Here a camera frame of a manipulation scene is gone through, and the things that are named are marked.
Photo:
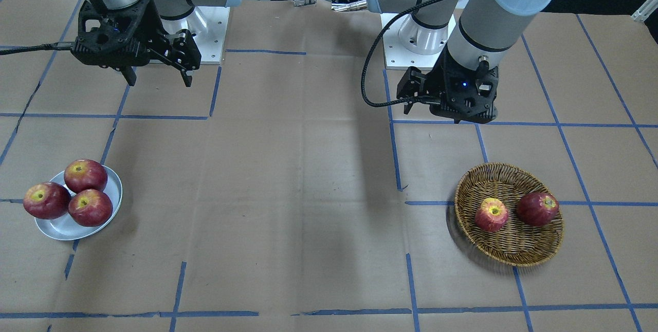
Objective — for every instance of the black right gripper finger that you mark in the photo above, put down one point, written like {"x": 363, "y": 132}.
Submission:
{"x": 129, "y": 73}
{"x": 187, "y": 76}

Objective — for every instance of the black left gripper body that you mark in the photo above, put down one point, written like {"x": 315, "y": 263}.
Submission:
{"x": 438, "y": 78}

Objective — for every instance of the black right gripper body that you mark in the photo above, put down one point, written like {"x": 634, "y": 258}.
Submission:
{"x": 152, "y": 23}

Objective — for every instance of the red yellow apple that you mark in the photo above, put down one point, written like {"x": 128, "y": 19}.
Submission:
{"x": 492, "y": 215}

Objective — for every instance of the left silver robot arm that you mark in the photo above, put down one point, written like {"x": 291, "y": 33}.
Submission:
{"x": 477, "y": 34}

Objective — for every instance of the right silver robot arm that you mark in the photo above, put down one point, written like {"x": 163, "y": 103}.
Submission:
{"x": 170, "y": 10}

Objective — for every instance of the red apple on plate back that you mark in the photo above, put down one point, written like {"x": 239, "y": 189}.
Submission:
{"x": 83, "y": 174}

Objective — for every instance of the red apple on plate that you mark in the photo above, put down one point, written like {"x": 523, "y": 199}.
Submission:
{"x": 83, "y": 174}
{"x": 90, "y": 208}
{"x": 47, "y": 200}

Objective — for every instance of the dark red apple in basket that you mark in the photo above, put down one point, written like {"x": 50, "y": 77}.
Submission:
{"x": 537, "y": 208}

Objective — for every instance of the red apple on plate front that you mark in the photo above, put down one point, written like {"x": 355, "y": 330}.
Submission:
{"x": 90, "y": 208}

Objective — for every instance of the woven wicker basket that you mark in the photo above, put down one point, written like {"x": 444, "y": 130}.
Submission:
{"x": 516, "y": 243}

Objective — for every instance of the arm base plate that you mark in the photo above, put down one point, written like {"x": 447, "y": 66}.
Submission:
{"x": 407, "y": 44}
{"x": 209, "y": 26}

